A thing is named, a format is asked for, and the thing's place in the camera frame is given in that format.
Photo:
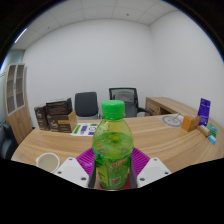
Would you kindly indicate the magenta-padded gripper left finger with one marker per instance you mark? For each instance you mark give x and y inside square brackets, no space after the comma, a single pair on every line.
[75,169]

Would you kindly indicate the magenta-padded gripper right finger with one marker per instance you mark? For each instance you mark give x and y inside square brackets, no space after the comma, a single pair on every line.
[150,169]

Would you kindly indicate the green drink bottle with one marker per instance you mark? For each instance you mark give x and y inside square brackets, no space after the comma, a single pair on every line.
[112,150]

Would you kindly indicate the white and brown mug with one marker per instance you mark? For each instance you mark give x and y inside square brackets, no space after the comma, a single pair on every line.
[48,162]

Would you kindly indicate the white printed leaflet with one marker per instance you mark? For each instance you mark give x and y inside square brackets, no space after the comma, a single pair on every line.
[83,130]

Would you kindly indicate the kraft cardboard box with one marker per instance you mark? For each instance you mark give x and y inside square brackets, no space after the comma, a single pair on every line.
[63,124]

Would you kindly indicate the round white paper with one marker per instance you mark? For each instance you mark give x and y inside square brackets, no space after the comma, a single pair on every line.
[170,120]

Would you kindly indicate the orange-brown small box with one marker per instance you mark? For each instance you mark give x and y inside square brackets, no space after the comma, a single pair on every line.
[190,123]

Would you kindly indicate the dark grey office chair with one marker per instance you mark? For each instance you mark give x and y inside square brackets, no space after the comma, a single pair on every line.
[86,105]

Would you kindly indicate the small beige box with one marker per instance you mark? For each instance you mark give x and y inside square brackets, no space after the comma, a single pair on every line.
[203,130]

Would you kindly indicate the small light blue box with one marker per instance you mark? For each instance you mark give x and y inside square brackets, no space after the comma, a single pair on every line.
[212,139]

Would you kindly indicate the black leather armchair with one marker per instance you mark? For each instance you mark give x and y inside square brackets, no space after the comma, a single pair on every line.
[6,143]

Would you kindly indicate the small green box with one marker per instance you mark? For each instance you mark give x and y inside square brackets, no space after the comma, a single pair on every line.
[212,129]

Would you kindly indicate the black mesh office chair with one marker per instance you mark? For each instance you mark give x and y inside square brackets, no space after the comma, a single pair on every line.
[125,98]

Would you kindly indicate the purple standing card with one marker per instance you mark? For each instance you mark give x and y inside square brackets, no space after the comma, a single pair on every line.
[204,111]

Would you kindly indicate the wooden shelf cabinet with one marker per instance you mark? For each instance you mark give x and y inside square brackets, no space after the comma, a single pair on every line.
[18,106]

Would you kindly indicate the long ceiling light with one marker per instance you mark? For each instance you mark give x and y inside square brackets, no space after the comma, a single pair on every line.
[20,35]

